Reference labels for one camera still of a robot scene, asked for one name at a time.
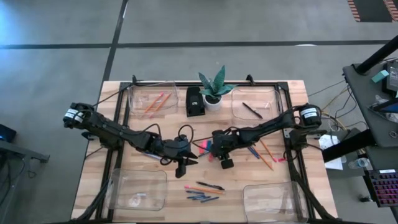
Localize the black desktop device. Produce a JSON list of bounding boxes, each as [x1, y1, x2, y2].
[[381, 60, 398, 94]]

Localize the black stand beam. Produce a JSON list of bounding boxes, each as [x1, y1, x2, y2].
[[322, 129, 377, 163]]

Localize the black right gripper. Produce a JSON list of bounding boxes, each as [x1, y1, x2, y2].
[[211, 129, 242, 170]]

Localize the dark mat with orange stripes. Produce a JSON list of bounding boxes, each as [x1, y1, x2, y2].
[[347, 0, 398, 23]]

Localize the grey side desk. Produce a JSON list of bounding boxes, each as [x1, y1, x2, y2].
[[0, 139, 50, 224]]

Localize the clear water bottle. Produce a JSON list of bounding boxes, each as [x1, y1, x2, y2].
[[348, 157, 371, 170]]

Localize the black hole punch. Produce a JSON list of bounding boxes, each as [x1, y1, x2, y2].
[[185, 86, 206, 118]]

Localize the white plant pot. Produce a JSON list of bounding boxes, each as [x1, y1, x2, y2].
[[202, 93, 223, 112]]

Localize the clear plastic bin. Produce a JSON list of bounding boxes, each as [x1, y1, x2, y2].
[[230, 88, 283, 121], [127, 81, 180, 118], [105, 167, 169, 212], [242, 181, 309, 223]]

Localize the green snake plant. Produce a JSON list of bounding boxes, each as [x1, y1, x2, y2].
[[198, 64, 238, 100]]

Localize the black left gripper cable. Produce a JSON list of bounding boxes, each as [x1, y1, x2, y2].
[[177, 123, 195, 144]]

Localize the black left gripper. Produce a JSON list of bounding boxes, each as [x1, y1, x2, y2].
[[161, 133, 199, 179]]

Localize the black device with blue light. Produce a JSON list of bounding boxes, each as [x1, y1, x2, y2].
[[0, 123, 17, 143]]

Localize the white paper sheet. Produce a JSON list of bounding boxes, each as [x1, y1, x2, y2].
[[317, 133, 345, 171]]

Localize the lavender grey pen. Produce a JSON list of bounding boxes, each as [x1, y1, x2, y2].
[[143, 151, 163, 160]]

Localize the black pen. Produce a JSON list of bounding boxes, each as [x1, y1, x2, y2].
[[242, 101, 264, 120], [195, 180, 225, 191]]

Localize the dark grey desk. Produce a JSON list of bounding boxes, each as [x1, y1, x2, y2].
[[343, 58, 398, 149]]

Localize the teal box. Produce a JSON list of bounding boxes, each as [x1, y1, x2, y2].
[[371, 69, 390, 84]]

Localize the yellow cable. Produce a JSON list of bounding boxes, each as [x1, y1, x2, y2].
[[320, 86, 351, 125]]

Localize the dark tablet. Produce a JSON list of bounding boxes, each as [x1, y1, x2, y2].
[[368, 98, 398, 114]]

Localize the black aluminium table frame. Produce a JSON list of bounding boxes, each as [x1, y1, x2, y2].
[[71, 74, 340, 224]]

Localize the backlit black keyboard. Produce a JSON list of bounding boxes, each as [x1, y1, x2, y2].
[[363, 169, 398, 208]]

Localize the black stand post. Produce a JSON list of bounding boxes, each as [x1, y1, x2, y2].
[[355, 35, 398, 75]]

